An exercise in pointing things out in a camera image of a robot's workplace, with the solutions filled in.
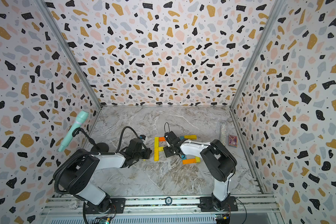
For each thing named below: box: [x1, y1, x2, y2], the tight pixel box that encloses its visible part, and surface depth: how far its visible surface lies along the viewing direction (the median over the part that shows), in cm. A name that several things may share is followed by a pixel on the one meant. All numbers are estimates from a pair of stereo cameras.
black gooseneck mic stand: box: [71, 127, 110, 153], surface depth 94 cm
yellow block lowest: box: [154, 136, 160, 148], surface depth 99 cm
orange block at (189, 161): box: [182, 158, 197, 165], surface depth 92 cm
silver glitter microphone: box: [220, 120, 228, 147], surface depth 105 cm
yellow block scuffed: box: [183, 134, 197, 140], surface depth 105 cm
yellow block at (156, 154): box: [153, 147, 160, 162], surface depth 94 cm
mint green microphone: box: [57, 110, 89, 153], surface depth 72 cm
